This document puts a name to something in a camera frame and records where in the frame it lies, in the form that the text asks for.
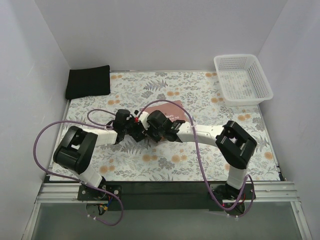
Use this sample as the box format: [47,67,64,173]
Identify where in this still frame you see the pink t shirt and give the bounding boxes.
[143,99,187,143]

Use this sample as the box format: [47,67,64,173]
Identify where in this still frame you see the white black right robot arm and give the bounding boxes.
[138,110,257,199]

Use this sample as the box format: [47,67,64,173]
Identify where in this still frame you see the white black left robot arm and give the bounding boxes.
[53,109,150,200]

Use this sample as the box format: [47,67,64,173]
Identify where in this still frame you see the floral patterned table mat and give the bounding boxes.
[65,72,280,181]

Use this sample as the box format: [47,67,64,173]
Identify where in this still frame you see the folded black t shirt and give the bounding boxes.
[65,65,111,100]

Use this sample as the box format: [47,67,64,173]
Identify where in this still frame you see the white plastic basket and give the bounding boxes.
[213,54,274,107]

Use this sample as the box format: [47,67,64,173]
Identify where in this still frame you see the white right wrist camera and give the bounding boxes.
[134,111,150,130]

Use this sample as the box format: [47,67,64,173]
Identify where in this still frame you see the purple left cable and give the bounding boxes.
[33,109,125,227]

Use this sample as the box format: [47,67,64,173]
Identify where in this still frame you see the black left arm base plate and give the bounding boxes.
[77,183,122,201]

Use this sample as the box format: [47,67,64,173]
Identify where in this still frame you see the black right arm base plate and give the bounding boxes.
[209,182,256,201]

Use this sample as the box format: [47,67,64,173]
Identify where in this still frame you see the aluminium frame rail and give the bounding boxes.
[23,181,312,240]

